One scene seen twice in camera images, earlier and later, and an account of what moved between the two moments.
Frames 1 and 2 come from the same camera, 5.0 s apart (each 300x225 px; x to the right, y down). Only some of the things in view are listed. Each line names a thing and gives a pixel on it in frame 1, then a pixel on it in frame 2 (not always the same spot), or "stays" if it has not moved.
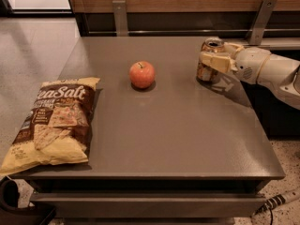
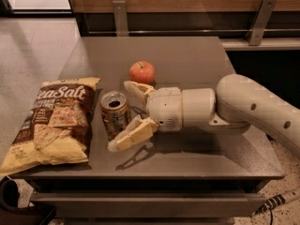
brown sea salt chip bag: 57,129 stays
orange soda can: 204,72 -> 114,112
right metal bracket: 258,27 stays
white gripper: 249,64 -> 165,108
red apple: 142,75 stays
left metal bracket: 121,17 stays
